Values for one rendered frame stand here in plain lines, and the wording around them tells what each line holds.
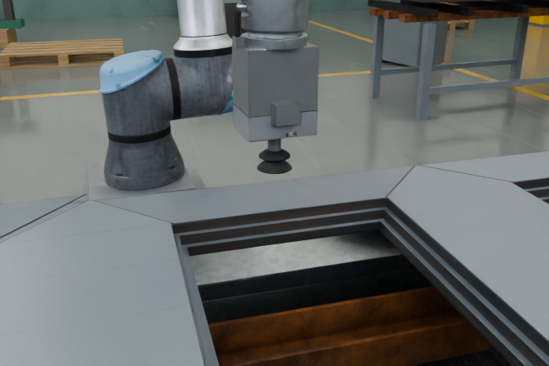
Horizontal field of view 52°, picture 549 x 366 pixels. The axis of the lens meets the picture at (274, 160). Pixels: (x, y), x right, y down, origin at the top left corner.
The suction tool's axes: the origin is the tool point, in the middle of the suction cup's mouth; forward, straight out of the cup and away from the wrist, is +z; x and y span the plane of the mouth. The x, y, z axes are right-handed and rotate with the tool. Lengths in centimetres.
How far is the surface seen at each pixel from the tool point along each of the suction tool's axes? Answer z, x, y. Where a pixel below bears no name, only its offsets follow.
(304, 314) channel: 17.0, -7.2, 1.3
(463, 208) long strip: 3.7, -11.4, 19.8
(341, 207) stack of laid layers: 4.3, -5.0, 6.9
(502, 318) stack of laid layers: 5.0, -28.8, 10.8
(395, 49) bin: 73, 442, 291
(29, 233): 3.7, -0.5, -28.4
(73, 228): 3.7, -0.9, -23.9
